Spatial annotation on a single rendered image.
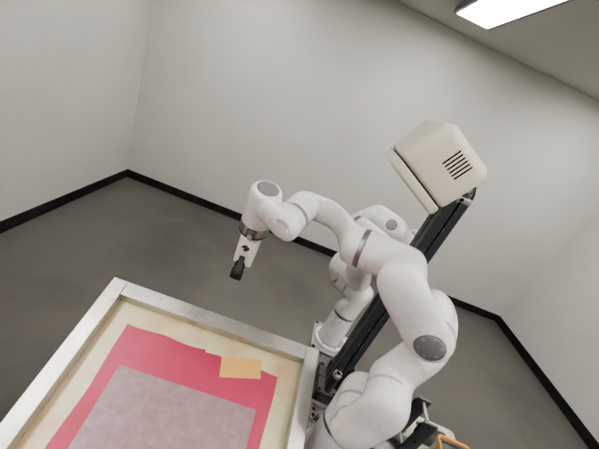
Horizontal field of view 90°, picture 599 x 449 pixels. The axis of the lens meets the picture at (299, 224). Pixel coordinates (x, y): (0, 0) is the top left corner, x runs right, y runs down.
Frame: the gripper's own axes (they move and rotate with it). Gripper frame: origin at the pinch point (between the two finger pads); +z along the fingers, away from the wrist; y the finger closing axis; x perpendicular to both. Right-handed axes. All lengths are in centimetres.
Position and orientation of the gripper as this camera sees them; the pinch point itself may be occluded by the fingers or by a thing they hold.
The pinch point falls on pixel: (241, 264)
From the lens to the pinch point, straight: 86.8
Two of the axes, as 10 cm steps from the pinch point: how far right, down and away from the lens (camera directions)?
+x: -9.2, -3.8, -0.9
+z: -3.4, 6.7, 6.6
